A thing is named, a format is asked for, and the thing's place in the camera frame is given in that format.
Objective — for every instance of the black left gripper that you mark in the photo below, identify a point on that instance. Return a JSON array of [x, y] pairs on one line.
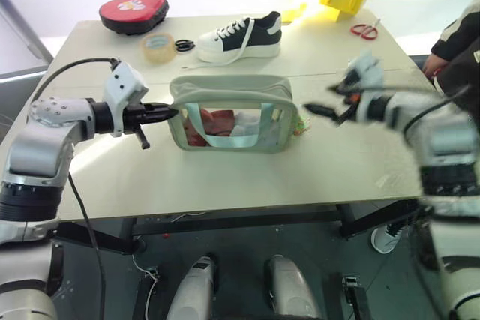
[[133, 114]]

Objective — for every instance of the black table frame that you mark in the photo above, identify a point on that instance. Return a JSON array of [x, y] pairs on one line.
[[232, 222]]

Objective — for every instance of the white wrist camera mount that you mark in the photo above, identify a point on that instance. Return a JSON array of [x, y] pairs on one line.
[[365, 69], [120, 87]]

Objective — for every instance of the red and black punch pad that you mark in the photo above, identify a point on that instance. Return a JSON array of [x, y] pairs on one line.
[[131, 11]]

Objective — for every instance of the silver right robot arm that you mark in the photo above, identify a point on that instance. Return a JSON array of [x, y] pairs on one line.
[[446, 140]]

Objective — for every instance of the white shoe of person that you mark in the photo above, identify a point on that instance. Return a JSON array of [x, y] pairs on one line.
[[386, 239]]

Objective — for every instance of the silver robot left leg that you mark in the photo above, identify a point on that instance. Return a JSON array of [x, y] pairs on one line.
[[195, 290]]

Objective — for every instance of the person's bare hand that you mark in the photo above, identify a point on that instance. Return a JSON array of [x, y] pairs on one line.
[[433, 65]]

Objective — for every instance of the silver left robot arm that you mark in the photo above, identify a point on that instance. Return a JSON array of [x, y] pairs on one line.
[[37, 144]]

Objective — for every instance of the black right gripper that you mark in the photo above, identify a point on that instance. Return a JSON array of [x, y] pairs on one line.
[[348, 108]]

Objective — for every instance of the silver robot leg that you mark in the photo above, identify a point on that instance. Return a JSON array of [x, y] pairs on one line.
[[290, 290], [195, 290]]

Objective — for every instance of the person in black jacket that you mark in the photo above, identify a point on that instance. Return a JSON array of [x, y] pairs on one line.
[[463, 57]]

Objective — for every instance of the black and white sneaker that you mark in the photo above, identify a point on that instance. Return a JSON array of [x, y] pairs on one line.
[[243, 40]]

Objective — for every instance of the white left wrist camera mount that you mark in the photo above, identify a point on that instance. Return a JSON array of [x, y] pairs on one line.
[[120, 87]]

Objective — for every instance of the black floor bracket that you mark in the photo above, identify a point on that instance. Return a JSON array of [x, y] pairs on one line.
[[356, 297], [144, 297]]

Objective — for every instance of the green clear zip pouch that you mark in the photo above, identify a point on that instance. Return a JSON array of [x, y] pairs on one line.
[[225, 85]]

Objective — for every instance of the clear packing tape roll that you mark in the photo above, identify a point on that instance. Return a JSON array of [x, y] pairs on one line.
[[157, 48]]

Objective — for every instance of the silver robot right leg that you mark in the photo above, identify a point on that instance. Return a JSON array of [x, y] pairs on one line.
[[290, 290]]

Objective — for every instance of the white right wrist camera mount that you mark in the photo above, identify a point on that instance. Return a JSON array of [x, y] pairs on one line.
[[365, 69]]

